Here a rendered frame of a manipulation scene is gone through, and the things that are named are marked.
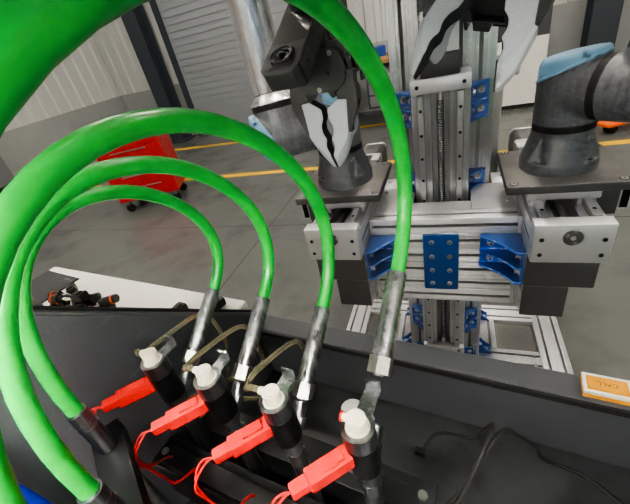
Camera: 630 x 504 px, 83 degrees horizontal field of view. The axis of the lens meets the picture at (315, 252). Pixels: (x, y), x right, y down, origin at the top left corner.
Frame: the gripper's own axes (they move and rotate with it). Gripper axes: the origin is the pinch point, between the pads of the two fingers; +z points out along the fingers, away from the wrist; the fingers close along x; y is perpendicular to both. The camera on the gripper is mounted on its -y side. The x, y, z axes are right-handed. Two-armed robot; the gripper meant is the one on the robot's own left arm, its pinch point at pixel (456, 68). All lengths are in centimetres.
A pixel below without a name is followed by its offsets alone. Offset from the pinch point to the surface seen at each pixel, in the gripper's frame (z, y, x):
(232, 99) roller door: -146, 446, 537
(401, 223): 15.1, 1.0, -1.0
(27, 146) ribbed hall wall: 80, 243, 701
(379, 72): 7.7, -11.5, 0.7
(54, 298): 56, 13, 68
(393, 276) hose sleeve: 20.0, 0.4, -2.5
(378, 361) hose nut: 27.2, -1.5, -4.9
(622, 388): 21.7, 25.3, -27.3
